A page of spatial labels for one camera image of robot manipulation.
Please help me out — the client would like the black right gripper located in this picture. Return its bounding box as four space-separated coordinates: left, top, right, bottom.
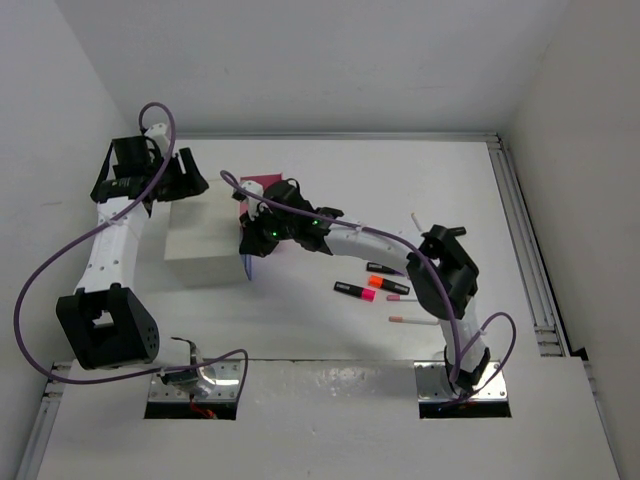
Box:
240 202 297 258

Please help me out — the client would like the blue drawer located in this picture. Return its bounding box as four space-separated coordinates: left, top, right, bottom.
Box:
241 254 253 281

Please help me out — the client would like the white drawer cabinet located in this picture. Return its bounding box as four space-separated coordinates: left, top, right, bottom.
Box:
164 179 249 288

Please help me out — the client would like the pink drawer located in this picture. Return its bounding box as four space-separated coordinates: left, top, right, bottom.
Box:
239 173 282 220

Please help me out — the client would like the yellow capped white pen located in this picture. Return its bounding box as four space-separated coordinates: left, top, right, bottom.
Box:
410 212 425 235

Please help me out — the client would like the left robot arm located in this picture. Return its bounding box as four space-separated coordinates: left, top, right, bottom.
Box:
56 125 209 370

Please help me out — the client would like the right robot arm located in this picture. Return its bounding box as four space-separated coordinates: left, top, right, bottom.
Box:
232 179 490 393

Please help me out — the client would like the pink black highlighter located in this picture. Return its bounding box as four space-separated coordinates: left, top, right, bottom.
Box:
333 281 376 302

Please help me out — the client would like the purple black highlighter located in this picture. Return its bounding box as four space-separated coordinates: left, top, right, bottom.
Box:
365 262 404 276

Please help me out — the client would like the orange black highlighter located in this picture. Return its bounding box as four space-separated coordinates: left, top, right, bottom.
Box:
368 275 410 295

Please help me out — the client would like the pink capped white pen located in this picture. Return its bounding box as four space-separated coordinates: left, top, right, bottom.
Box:
386 294 418 302

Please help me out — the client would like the peach capped white pen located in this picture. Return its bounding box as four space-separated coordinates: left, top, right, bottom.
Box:
388 316 440 326

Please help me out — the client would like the yellow black highlighter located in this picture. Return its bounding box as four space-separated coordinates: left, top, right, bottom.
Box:
447 227 467 237

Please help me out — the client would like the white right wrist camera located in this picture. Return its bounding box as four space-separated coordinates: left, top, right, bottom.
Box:
232 180 264 221

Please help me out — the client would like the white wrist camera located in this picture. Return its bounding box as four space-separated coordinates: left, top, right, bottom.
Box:
144 123 170 155
232 180 264 221

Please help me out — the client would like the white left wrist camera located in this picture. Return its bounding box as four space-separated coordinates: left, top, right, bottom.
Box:
144 123 170 155

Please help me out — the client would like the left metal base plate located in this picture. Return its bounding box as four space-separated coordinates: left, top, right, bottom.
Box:
148 359 244 403

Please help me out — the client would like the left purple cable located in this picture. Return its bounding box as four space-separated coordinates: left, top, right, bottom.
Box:
13 102 249 386

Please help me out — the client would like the purple cable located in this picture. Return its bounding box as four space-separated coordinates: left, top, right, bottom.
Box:
219 169 517 401
13 102 249 386

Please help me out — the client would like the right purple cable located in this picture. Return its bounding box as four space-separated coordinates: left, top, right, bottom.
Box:
219 169 517 401

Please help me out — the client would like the aluminium frame rail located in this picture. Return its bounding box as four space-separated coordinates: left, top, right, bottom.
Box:
487 136 571 357

